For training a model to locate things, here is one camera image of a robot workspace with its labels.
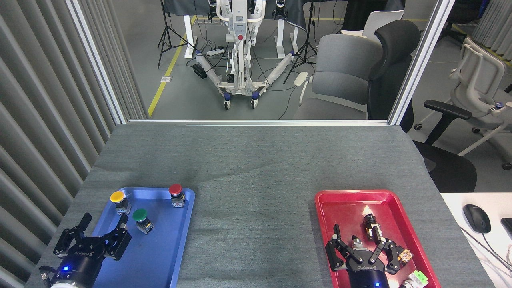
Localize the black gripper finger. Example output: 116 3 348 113
368 238 403 275
100 214 132 261
325 224 353 273
54 213 93 258

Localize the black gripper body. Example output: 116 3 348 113
346 248 391 288
51 238 108 287

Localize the green push button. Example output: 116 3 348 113
132 208 154 235

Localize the yellow push button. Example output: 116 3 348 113
110 191 132 215

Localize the red push button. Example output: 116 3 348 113
168 184 186 208

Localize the red plastic tray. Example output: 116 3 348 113
315 190 442 288

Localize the blue plastic tray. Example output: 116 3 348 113
67 187 196 288

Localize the white desk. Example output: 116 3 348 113
440 192 512 288

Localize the black computer mouse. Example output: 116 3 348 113
462 204 492 234

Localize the grey pleated curtain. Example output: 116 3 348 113
0 0 149 288
471 0 512 61

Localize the grey office chair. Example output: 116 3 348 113
293 34 384 120

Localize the white mesh office chair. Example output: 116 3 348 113
414 37 512 171

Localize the black tripod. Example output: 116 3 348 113
283 0 319 85
157 0 197 69

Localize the black office chair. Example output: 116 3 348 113
367 19 478 193

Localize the white table leg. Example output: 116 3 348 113
276 18 299 59
184 14 199 59

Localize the white plastic chair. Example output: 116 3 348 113
341 10 405 40

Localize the white wheeled stand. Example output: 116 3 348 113
194 0 297 110

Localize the black knob switch white base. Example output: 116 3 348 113
362 214 384 241

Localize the silver frame rail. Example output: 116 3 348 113
127 119 391 127

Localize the silver frame post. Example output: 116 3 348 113
66 0 129 125
388 0 457 126

